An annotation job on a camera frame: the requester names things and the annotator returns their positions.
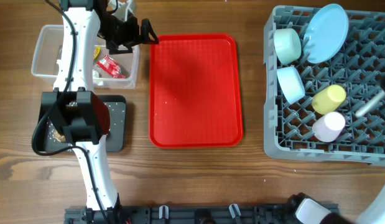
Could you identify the light blue bowl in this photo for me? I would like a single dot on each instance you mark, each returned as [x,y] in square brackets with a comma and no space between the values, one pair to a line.
[291,84]

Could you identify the white napkin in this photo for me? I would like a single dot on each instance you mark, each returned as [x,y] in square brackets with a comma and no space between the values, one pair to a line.
[95,73]

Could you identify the red snack wrapper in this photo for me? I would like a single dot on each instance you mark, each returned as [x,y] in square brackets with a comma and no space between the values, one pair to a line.
[110,66]

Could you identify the pink plastic cup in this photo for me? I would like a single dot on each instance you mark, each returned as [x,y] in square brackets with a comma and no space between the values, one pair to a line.
[329,126]

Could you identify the red serving tray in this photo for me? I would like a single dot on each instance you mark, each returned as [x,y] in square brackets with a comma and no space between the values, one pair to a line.
[194,92]

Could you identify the yellow silver foil wrapper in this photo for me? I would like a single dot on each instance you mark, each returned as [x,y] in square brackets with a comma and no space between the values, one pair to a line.
[96,52]

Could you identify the mint green bowl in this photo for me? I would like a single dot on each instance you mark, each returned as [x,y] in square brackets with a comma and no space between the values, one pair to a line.
[287,45]

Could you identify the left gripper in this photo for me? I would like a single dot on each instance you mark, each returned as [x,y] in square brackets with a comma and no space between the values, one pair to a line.
[133,37]

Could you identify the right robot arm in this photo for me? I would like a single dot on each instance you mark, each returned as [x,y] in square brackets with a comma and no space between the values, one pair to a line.
[305,209]

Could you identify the grey dishwasher rack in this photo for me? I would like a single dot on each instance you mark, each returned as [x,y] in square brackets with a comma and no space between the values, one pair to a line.
[358,67]

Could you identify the clear plastic waste bin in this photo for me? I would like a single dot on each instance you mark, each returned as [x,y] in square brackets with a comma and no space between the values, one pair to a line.
[49,48]

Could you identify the yellow plastic cup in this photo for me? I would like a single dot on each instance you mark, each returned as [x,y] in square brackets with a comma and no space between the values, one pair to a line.
[329,99]

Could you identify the black food waste tray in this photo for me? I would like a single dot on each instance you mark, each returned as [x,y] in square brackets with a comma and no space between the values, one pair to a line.
[103,98]

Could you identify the brown food lump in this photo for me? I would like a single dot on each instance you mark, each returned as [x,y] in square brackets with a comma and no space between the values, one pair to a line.
[58,137]

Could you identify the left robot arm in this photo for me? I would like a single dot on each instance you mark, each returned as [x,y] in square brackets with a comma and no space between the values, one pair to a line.
[72,116]

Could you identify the light blue plate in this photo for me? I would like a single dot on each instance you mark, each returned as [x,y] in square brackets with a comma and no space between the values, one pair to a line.
[325,34]

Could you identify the white plastic spoon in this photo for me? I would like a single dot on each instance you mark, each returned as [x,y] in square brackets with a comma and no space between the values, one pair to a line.
[370,104]

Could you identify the pile of white rice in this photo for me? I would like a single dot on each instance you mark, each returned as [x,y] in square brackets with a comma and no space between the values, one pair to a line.
[114,140]

